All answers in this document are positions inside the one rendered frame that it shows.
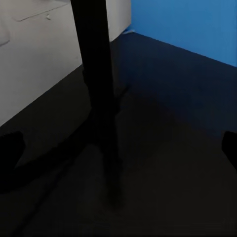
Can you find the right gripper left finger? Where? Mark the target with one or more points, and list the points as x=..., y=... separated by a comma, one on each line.
x=12, y=147

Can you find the desk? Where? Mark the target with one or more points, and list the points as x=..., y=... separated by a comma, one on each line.
x=165, y=175

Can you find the monitor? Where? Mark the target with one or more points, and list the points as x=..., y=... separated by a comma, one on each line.
x=42, y=42

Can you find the room divider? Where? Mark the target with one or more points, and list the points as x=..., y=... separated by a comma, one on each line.
x=205, y=27

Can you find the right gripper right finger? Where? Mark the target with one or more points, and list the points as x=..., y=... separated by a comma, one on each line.
x=229, y=147

